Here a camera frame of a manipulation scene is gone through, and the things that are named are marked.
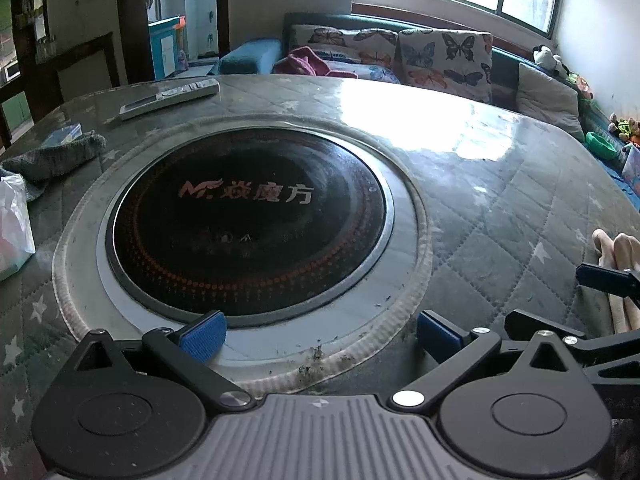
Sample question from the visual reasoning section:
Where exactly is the grey plain cushion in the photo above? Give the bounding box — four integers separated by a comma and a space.
514, 62, 586, 143

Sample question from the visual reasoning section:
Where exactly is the beige cloth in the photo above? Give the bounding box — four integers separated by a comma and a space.
591, 229, 640, 335

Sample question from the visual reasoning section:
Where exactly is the white remote control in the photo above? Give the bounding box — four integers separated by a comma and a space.
118, 77, 221, 122

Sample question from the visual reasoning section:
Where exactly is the green brown plush toy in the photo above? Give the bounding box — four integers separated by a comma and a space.
607, 113, 640, 144

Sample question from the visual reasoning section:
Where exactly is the teal corner sofa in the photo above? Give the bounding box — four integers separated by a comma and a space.
282, 12, 640, 212

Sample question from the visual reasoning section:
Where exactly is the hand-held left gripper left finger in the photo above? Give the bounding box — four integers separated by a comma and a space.
72, 310, 253, 409

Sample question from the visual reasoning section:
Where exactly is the green bowl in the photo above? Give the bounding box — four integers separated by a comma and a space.
584, 131, 622, 161

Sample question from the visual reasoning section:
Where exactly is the blue footstool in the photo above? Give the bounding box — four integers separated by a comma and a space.
209, 38, 284, 77

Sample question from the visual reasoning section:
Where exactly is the square butterfly print cushion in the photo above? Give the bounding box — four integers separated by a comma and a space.
397, 28, 494, 107

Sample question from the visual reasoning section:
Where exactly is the pink garment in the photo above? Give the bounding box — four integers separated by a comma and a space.
273, 45, 359, 80

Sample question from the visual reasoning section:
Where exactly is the grey knit cloth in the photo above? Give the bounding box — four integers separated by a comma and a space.
0, 130, 109, 204

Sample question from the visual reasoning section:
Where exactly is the long butterfly print cushion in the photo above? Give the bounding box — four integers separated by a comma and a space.
289, 23, 402, 84

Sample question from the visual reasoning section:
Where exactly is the light blue printed box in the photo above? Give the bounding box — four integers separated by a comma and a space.
621, 142, 640, 212

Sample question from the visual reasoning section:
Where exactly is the dark wooden shelf cabinet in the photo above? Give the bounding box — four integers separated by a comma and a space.
0, 0, 122, 150

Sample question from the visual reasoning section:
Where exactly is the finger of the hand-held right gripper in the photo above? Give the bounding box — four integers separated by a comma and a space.
504, 309, 640, 387
575, 262, 640, 309

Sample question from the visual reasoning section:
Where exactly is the white plastic bag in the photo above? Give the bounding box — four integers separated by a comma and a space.
0, 172, 37, 284

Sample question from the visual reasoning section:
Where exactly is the teal cabinet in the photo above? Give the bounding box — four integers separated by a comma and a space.
148, 14, 187, 80

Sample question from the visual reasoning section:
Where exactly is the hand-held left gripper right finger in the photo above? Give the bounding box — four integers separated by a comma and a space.
389, 310, 594, 409

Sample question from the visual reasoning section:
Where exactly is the blue plastic packet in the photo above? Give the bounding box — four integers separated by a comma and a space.
42, 122, 84, 149

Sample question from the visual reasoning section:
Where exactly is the black round induction cooktop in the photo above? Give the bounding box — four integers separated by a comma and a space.
104, 129, 396, 318

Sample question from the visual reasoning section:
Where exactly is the panda plush toy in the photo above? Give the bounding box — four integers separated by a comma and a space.
532, 44, 571, 79

